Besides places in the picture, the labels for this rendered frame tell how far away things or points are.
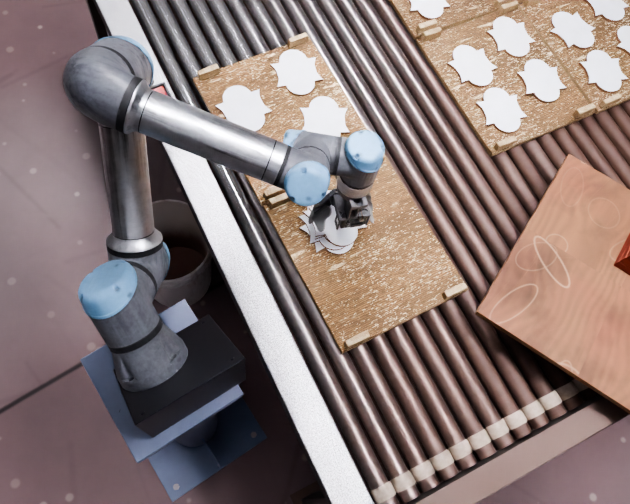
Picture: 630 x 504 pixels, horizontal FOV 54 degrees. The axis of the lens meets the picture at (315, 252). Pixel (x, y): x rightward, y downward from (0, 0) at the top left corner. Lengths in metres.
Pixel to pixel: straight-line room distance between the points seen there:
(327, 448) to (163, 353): 0.41
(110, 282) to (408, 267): 0.69
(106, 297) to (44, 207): 1.49
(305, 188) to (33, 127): 1.98
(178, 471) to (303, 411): 0.98
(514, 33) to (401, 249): 0.78
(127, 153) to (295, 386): 0.62
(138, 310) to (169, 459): 1.14
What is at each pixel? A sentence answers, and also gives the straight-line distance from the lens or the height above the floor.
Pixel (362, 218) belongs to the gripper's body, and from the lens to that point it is 1.35.
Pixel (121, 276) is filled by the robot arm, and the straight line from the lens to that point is 1.24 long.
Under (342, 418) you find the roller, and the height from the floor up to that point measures 0.92.
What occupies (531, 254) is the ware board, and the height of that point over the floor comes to 1.04.
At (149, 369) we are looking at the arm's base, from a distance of 1.29.
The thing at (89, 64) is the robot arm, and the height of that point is 1.46.
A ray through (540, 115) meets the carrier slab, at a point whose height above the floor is 0.94.
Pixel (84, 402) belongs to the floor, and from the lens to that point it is 2.42.
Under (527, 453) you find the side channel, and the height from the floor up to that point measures 0.95.
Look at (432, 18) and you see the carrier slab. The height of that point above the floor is 0.94.
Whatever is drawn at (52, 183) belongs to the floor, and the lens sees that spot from 2.74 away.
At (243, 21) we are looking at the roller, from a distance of 1.89.
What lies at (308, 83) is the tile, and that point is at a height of 0.94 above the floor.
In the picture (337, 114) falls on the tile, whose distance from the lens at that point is 1.68.
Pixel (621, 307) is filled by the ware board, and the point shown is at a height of 1.04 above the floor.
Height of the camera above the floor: 2.32
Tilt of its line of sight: 67 degrees down
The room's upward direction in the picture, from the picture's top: 15 degrees clockwise
